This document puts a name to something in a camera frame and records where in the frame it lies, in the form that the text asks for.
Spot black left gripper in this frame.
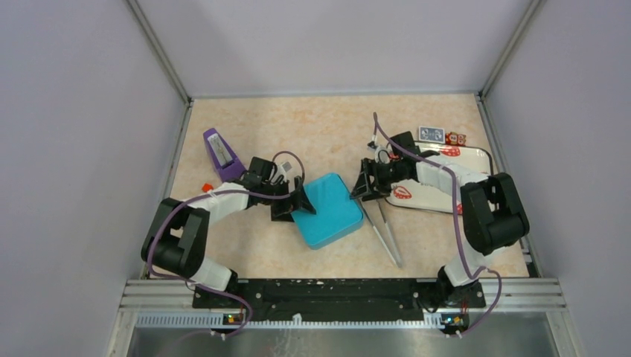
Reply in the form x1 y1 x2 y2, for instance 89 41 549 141
260 176 316 222

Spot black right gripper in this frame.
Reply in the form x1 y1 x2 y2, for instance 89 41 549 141
350 158 407 203

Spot teal box lid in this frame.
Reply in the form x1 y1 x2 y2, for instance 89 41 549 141
292 173 364 242

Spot teal chocolate box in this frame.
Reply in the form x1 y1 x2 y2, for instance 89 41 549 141
302 219 363 250

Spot metal tongs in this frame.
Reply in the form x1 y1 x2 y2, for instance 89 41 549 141
358 199 403 269

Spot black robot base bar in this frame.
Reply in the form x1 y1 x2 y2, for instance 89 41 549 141
192 278 487 323

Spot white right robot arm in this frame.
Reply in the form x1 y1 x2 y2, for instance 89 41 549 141
347 132 530 306

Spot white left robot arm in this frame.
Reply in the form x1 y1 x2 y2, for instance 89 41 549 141
141 157 304 308

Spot strawberry print tray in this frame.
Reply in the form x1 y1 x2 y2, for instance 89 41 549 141
385 141 494 213

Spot purple box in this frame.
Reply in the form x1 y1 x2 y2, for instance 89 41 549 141
202 128 246 182

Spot small orange cube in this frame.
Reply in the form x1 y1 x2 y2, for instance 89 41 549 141
202 183 214 193

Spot blue playing card deck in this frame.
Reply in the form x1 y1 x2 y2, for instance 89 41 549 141
418 126 446 144

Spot red dice block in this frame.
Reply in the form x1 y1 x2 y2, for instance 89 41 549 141
445 132 467 147

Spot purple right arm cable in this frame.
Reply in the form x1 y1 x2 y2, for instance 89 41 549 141
372 112 504 338

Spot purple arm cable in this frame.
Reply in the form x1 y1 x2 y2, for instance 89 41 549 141
146 150 307 340
372 112 504 338

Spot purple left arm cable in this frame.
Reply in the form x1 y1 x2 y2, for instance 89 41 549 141
146 150 307 340

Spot metal frame rail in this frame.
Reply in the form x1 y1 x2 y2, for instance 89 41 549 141
107 277 586 356

